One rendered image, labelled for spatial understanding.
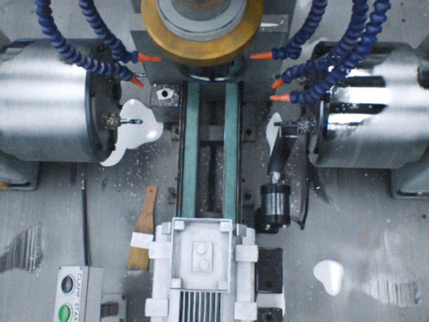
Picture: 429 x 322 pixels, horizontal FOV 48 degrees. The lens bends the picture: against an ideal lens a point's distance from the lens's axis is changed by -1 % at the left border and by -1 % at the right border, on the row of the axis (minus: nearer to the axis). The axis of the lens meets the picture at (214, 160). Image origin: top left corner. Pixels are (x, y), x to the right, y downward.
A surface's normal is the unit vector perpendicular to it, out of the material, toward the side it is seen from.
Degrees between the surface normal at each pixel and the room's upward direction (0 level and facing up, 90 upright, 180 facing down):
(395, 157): 69
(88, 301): 57
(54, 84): 9
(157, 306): 0
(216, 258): 0
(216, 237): 0
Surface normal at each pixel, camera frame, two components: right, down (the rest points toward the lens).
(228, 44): -0.04, -0.25
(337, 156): -0.04, 0.85
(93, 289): 0.82, -0.12
